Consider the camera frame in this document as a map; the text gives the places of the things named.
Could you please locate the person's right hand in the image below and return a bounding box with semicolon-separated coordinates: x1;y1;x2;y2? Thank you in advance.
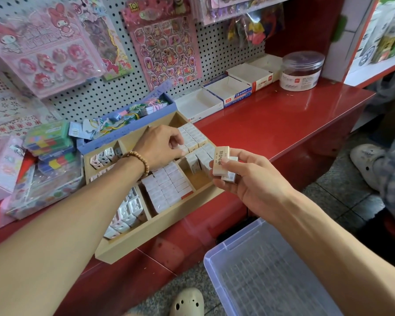
211;149;297;224

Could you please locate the person's left hand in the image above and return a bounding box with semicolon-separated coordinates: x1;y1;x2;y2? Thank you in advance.
130;124;185;172

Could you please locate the handful of boxed erasers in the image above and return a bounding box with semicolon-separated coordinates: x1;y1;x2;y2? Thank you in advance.
212;146;240;183

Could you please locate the wooden compartment tray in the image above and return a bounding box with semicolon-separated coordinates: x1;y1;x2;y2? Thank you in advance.
82;111;233;265

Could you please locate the clear plastic storage bin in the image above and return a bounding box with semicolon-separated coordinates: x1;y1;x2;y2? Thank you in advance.
203;217;346;316

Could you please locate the person's left forearm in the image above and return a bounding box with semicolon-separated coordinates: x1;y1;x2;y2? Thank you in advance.
0;158;147;316

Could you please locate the person's right forearm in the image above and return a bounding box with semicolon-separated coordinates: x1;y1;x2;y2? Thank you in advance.
273;193;395;316

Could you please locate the blue box of trinkets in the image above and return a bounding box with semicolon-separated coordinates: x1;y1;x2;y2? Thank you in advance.
69;81;179;155

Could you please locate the white tray box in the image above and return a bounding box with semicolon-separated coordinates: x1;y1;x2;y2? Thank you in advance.
204;74;254;108
174;87;225;124
227;54;284;93

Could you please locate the person's left cream clog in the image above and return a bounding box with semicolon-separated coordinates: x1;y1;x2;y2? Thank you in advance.
169;287;206;316

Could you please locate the white pegboard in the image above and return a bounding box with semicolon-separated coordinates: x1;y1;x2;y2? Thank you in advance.
0;0;280;126

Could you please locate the red display counter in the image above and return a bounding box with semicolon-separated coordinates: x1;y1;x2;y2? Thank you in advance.
0;77;376;316

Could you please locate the pink sticker pack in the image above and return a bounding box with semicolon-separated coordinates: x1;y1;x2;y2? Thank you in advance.
0;3;106;99
122;0;204;91

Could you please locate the stack of colourful packs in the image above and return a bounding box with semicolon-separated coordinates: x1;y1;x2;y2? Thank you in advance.
23;119;80;175

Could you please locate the green edged sticker pack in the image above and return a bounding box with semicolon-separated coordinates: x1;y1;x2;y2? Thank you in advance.
72;0;134;82

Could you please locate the round clear plastic jar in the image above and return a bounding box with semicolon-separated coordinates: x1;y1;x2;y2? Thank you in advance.
280;50;326;93

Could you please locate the black stool red cushion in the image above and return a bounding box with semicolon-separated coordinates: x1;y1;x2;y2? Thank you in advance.
375;210;395;251

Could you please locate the red patterned sticker sheet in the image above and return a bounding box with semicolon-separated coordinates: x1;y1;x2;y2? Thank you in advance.
0;72;57;136

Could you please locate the clear bag of colourful toys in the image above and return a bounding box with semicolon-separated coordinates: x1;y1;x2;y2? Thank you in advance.
225;10;284;50

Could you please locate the pink tray of trinkets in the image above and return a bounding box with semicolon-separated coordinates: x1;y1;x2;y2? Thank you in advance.
0;135;27;231

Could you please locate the white side shelf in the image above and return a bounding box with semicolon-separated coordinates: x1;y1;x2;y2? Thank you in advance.
321;0;395;88

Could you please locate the beaded wooden bracelet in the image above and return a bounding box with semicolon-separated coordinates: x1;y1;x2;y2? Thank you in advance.
120;151;151;178

